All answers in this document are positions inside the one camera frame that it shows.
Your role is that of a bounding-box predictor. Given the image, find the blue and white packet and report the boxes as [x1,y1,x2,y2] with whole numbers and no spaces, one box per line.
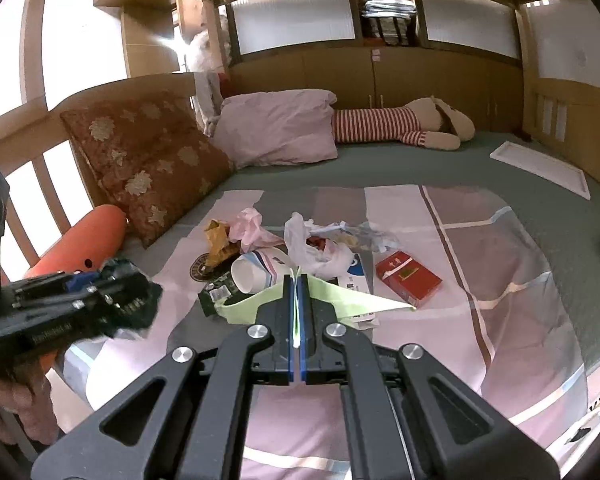
[337,252,381,332]

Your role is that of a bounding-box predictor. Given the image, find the red cardboard box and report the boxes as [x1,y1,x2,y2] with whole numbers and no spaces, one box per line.
[375,251,444,309]

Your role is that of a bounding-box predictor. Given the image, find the black wrapper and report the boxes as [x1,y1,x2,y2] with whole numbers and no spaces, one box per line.
[100,259,164,342]

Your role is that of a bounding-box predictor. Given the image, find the white plastic bag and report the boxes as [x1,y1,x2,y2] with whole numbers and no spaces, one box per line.
[284,212,354,279]

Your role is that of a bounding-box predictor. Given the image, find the wooden footboard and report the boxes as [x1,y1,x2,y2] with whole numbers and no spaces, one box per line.
[514,4,600,196]

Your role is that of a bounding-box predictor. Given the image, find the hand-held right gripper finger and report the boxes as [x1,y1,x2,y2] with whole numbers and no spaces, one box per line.
[30,275,301,480]
[300,274,557,480]

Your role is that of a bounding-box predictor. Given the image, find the white flat frame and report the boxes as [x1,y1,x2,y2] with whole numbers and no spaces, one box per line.
[489,140,592,201]

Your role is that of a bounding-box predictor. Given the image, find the orange carrot plush pillow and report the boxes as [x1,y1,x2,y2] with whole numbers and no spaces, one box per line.
[24,205,129,368]

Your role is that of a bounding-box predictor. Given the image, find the pink crumpled plastic bag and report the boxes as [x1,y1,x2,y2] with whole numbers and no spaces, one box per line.
[228,207,287,254]

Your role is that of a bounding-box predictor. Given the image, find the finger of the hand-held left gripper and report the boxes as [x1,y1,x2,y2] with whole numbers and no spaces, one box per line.
[11,259,147,297]
[11,287,143,323]

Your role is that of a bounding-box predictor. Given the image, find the dark green packet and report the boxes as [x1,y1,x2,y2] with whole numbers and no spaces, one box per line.
[198,270,252,318]

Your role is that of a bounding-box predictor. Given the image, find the yellow snack wrapper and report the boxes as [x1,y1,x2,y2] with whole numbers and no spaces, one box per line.
[203,218,241,269]

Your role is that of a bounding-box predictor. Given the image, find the person's left hand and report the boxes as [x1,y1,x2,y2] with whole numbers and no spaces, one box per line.
[0,372,62,447]

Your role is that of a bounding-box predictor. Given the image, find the white cloth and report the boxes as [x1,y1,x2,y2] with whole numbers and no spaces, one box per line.
[195,70,232,137]

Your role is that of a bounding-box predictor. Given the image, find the stack of books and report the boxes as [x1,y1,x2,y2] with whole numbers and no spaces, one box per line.
[361,0,419,49]

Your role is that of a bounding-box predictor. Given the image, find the brown floral cushion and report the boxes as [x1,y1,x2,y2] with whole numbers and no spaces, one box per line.
[60,91,237,250]

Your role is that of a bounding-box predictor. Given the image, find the light green paper sheet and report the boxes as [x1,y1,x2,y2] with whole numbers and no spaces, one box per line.
[215,275,416,332]

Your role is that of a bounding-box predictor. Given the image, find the white paper cup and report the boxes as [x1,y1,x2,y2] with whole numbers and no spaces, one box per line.
[230,247,294,297]

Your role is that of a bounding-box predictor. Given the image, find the pink pillow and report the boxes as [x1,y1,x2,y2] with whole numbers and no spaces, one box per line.
[212,88,339,169]

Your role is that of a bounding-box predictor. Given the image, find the green bed sheet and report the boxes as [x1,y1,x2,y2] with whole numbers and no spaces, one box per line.
[120,130,600,377]

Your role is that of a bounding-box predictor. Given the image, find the clear crumpled wrapper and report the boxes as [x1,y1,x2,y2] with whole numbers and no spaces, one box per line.
[320,219,404,257]

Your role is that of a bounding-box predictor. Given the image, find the pink checked blanket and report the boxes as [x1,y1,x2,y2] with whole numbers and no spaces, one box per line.
[62,185,590,480]

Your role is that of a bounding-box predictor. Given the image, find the wooden headboard rail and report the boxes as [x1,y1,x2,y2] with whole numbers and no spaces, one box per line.
[0,72,202,281]

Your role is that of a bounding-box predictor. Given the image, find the striped plush rabbit toy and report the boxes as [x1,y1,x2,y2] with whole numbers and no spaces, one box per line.
[332,95,476,152]

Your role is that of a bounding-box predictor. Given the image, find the white plush toy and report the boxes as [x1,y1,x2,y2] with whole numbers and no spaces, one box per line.
[185,14,231,74]

